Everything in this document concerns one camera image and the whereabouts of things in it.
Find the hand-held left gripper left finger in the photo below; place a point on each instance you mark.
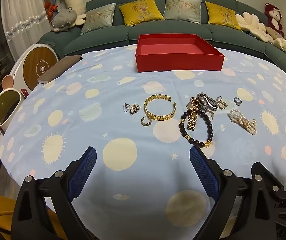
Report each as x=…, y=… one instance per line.
x=84, y=172

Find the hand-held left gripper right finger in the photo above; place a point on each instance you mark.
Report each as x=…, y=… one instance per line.
x=201, y=172

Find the gold wristwatch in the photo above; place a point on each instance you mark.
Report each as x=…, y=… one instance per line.
x=192, y=121

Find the gold leaf bangle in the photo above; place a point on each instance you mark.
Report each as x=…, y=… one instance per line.
x=148, y=113

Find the silver crystal earring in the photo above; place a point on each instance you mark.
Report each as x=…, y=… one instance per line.
x=133, y=109

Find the red cardboard box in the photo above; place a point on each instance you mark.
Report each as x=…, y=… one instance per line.
x=178, y=60

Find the blue planet print tablecloth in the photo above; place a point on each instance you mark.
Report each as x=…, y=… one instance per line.
x=102, y=100

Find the white bear-shaped device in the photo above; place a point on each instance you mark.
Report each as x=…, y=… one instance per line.
x=6, y=105

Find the brown box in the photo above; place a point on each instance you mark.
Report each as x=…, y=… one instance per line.
x=57, y=68

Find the white appliance with wooden disc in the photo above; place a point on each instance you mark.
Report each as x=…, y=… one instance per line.
x=36, y=66

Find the beige cushion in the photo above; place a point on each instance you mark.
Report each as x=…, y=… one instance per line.
x=271, y=32

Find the red monkey plush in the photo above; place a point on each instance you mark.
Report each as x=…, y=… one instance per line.
x=274, y=20

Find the teal sofa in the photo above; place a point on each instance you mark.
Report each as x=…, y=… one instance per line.
x=102, y=36

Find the white flower cushion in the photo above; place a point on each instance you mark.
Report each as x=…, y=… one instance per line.
x=251, y=23

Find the grey pig plush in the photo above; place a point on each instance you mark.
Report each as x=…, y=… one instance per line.
x=62, y=20

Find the grey-green embroidered pillow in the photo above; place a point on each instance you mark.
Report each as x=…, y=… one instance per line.
x=97, y=18
x=181, y=8

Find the yellow embroidered pillow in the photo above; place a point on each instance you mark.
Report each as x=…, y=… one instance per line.
x=221, y=15
x=140, y=11

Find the red hanging ornament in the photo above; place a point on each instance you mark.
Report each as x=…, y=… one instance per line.
x=49, y=8

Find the white curtain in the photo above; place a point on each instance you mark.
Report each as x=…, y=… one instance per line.
x=20, y=5

